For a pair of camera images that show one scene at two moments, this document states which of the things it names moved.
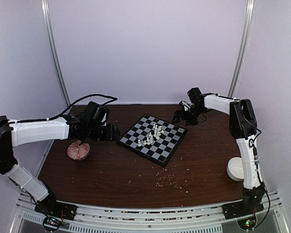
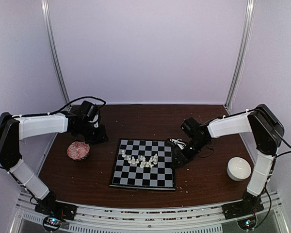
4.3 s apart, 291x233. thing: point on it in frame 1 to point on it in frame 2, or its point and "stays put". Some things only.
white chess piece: x=161 y=132 to x=151 y=165
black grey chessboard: x=154 y=138 to x=160 y=176
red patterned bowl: x=78 y=150 stays put
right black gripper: x=177 y=114 to x=178 y=155
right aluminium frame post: x=249 y=21 stays put
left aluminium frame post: x=45 y=8 stays put
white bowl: x=235 y=170 stays put
